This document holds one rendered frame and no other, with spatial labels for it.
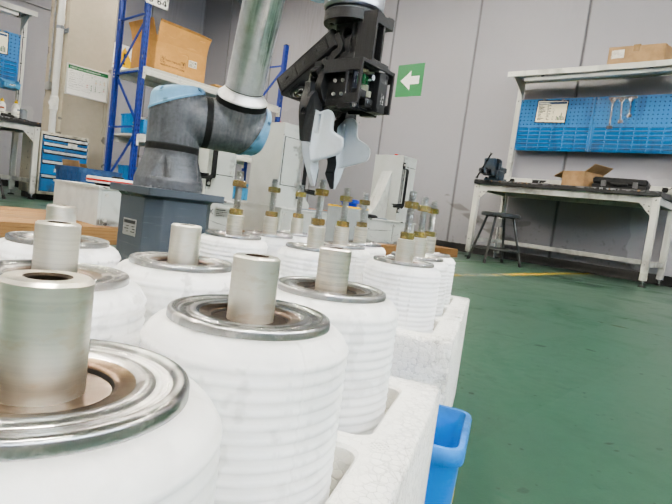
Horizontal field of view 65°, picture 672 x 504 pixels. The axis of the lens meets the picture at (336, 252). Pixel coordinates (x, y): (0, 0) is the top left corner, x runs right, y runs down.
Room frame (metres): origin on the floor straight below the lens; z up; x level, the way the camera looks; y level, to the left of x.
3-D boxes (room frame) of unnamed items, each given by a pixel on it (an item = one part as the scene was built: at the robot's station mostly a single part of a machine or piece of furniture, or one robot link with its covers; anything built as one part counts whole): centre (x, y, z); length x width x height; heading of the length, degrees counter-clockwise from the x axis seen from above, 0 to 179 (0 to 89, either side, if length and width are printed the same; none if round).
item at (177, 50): (5.84, 2.06, 1.70); 0.72 x 0.58 x 0.50; 142
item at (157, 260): (0.39, 0.11, 0.25); 0.08 x 0.08 x 0.01
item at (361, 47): (0.68, 0.01, 0.48); 0.09 x 0.08 x 0.12; 53
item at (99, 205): (2.97, 1.07, 0.45); 0.82 x 0.57 x 0.74; 138
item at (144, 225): (1.21, 0.40, 0.15); 0.19 x 0.19 x 0.30; 48
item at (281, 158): (4.08, 0.08, 0.45); 1.51 x 0.57 x 0.74; 138
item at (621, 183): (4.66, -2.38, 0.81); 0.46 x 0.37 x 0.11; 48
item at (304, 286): (0.36, 0.00, 0.25); 0.08 x 0.08 x 0.01
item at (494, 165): (5.12, -1.38, 0.87); 0.41 x 0.17 x 0.25; 138
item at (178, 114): (1.21, 0.39, 0.47); 0.13 x 0.12 x 0.14; 114
